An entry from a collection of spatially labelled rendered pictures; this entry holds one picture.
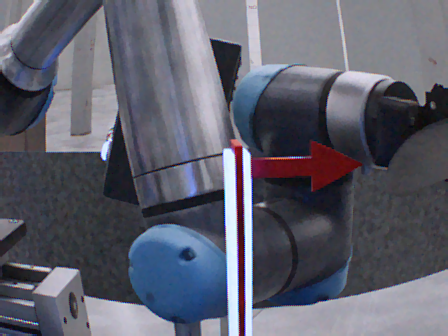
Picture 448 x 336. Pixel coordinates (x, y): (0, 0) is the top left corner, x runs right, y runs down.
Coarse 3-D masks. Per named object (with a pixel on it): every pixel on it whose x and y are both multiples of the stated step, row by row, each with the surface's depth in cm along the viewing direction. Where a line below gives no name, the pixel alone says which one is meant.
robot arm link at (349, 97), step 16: (336, 80) 74; (352, 80) 73; (368, 80) 72; (336, 96) 73; (352, 96) 72; (368, 96) 71; (336, 112) 73; (352, 112) 72; (336, 128) 73; (352, 128) 72; (336, 144) 74; (352, 144) 72; (368, 144) 71; (368, 160) 72
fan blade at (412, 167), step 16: (432, 128) 44; (400, 144) 49; (416, 144) 48; (432, 144) 48; (400, 160) 52; (416, 160) 52; (432, 160) 53; (400, 176) 56; (416, 176) 57; (432, 176) 58; (400, 192) 60
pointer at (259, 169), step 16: (320, 144) 48; (256, 160) 48; (272, 160) 48; (288, 160) 48; (304, 160) 48; (320, 160) 48; (336, 160) 48; (352, 160) 48; (256, 176) 48; (272, 176) 48; (288, 176) 48; (320, 176) 48; (336, 176) 48
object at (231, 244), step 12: (228, 156) 47; (228, 168) 47; (228, 180) 47; (228, 192) 47; (228, 204) 48; (228, 216) 48; (228, 228) 48; (228, 240) 48; (228, 252) 49; (228, 264) 49; (228, 276) 49; (228, 288) 50
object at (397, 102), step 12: (384, 108) 59; (396, 108) 59; (408, 108) 59; (384, 120) 59; (396, 120) 59; (408, 120) 59; (372, 132) 61; (384, 132) 59; (396, 132) 59; (408, 132) 59; (372, 144) 61; (384, 144) 59; (396, 144) 59; (384, 156) 59
